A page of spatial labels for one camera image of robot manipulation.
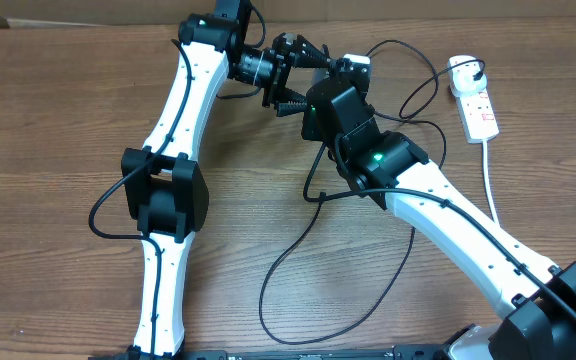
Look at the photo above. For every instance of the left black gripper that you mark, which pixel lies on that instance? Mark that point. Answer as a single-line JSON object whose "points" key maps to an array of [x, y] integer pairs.
{"points": [[281, 70]]}

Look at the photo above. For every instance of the blue Galaxy smartphone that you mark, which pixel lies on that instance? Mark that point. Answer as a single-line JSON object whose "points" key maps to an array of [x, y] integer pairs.
{"points": [[320, 78]]}

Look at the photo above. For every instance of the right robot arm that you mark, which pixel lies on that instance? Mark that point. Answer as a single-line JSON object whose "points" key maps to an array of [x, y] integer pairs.
{"points": [[534, 298]]}

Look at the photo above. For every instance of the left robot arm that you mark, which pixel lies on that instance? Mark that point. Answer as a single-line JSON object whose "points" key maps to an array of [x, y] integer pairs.
{"points": [[166, 192]]}

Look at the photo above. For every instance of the white charger plug adapter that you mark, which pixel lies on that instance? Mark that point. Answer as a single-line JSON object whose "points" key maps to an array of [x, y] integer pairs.
{"points": [[466, 75]]}

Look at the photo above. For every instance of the white power strip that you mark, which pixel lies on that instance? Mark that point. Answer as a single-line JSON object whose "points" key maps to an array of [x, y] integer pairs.
{"points": [[477, 117]]}

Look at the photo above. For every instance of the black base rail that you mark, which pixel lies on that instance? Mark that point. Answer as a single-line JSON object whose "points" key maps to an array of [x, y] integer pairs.
{"points": [[398, 352]]}

